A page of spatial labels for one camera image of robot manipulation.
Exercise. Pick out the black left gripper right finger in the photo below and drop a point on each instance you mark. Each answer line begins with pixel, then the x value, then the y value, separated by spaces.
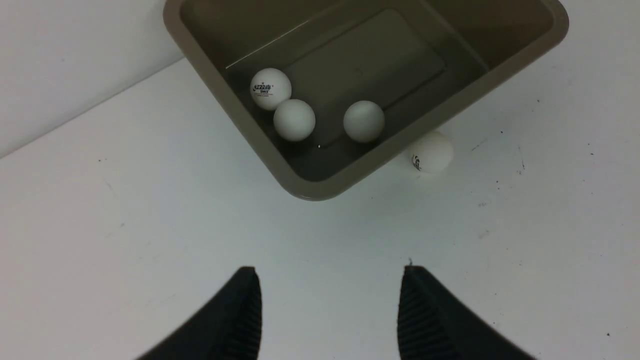
pixel 433 324

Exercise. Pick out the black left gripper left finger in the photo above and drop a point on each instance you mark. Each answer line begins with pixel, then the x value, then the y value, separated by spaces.
pixel 228 327

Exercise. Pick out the white plain ping-pong ball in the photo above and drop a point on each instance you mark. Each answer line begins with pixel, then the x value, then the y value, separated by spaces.
pixel 364 121

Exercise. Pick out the white ball with red logo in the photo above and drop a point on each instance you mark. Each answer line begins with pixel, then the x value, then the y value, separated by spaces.
pixel 294 120

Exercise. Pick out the white ball with black mark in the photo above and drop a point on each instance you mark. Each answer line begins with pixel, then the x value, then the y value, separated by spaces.
pixel 269 88

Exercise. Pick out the white ball front of bin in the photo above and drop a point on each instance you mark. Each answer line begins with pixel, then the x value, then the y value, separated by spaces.
pixel 432 154

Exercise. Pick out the tan plastic storage bin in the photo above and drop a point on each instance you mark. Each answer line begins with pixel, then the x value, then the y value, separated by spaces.
pixel 421 61

